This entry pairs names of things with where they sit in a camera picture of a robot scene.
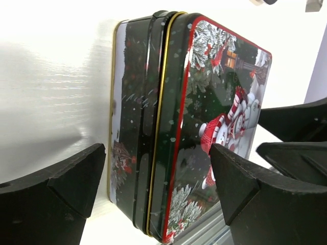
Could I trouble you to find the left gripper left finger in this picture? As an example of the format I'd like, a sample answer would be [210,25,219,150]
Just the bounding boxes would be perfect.
[1,143,106,244]

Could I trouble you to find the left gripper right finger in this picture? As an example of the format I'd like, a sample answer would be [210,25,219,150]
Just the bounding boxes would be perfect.
[209,144,326,244]

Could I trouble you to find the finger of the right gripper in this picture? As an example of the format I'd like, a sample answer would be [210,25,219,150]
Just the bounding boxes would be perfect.
[258,98,326,142]
[256,141,326,186]

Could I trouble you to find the gold tin lid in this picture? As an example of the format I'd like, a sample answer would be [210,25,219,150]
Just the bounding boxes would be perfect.
[146,12,272,243]

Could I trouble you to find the metal tongs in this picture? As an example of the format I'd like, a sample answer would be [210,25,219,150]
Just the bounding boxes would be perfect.
[250,0,324,13]

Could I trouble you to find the square cookie tin base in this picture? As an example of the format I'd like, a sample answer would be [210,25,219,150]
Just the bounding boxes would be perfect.
[108,10,175,230]

